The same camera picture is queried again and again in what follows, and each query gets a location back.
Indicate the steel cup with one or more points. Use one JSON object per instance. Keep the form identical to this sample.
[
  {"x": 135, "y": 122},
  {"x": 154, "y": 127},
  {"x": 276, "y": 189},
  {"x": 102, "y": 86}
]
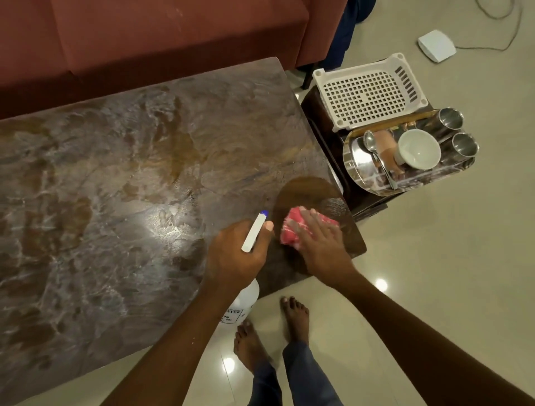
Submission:
[
  {"x": 447, "y": 119},
  {"x": 462, "y": 146}
]

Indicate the person's left forearm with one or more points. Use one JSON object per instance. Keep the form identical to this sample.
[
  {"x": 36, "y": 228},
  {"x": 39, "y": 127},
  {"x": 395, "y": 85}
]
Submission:
[{"x": 175, "y": 355}]

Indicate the white ceramic bowl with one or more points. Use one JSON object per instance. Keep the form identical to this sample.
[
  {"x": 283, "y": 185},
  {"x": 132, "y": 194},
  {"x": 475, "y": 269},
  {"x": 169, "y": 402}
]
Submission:
[{"x": 418, "y": 148}]

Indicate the steel spoon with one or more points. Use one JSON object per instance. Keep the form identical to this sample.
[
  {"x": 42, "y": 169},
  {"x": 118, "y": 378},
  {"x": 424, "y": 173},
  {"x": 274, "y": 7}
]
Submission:
[{"x": 370, "y": 142}]

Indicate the brick pattern glossy tray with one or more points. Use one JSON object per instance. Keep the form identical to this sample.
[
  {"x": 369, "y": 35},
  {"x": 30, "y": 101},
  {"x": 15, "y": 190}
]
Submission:
[{"x": 359, "y": 167}]

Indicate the white flat device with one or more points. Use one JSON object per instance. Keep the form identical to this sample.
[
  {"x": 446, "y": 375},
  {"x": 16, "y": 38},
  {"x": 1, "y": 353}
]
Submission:
[{"x": 436, "y": 46}]

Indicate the person's jeans leg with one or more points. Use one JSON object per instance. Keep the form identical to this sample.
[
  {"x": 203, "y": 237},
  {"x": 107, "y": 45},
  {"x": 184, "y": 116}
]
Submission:
[
  {"x": 309, "y": 376},
  {"x": 265, "y": 385}
]

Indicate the white plastic perforated basket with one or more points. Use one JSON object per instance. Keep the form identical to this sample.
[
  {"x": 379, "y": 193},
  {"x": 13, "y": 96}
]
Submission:
[{"x": 368, "y": 94}]

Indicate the person's left hand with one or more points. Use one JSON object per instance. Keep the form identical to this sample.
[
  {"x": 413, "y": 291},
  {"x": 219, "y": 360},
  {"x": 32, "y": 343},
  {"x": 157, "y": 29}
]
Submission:
[{"x": 234, "y": 259}]

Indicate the person's left foot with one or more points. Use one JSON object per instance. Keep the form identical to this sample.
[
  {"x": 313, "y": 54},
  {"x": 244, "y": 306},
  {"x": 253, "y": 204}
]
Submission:
[{"x": 248, "y": 347}]

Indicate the red checked cloth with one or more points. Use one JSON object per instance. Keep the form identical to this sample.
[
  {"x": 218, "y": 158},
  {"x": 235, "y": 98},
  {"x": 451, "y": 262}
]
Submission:
[{"x": 292, "y": 217}]

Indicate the navy blue bag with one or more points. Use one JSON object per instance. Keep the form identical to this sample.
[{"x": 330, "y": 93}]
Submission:
[{"x": 347, "y": 29}]

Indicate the person's foot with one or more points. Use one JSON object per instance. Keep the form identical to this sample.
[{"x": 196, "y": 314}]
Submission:
[
  {"x": 248, "y": 347},
  {"x": 296, "y": 320}
]

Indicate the person's right jeans leg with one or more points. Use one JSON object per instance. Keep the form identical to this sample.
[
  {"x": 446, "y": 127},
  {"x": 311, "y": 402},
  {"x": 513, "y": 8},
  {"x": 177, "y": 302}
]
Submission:
[{"x": 309, "y": 376}]

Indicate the clear spray bottle blue nozzle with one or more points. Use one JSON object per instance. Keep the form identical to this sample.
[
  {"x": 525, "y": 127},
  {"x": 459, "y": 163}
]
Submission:
[{"x": 244, "y": 303}]

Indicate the person's right hand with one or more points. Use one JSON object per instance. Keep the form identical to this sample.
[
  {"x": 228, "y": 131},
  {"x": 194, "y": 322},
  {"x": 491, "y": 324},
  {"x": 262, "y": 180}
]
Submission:
[{"x": 324, "y": 251}]

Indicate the dark wooden side table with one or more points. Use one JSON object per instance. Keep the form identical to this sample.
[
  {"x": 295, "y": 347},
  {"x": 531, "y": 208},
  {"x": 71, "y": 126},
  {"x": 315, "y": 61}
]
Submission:
[{"x": 322, "y": 121}]

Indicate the brown marbled wooden table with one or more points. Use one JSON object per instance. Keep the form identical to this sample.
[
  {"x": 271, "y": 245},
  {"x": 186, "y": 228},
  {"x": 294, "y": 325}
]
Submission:
[{"x": 125, "y": 188}]

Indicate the person's left jeans leg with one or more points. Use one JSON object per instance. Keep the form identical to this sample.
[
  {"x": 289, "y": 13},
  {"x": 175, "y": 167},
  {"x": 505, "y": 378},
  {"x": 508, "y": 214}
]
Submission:
[{"x": 265, "y": 385}]

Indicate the red fabric sofa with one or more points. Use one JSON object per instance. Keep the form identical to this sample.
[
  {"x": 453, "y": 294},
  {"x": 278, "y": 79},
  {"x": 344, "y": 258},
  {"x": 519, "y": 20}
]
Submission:
[{"x": 167, "y": 37}]

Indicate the person's right foot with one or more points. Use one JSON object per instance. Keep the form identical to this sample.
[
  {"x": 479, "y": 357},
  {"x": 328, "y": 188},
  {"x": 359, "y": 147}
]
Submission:
[{"x": 296, "y": 320}]

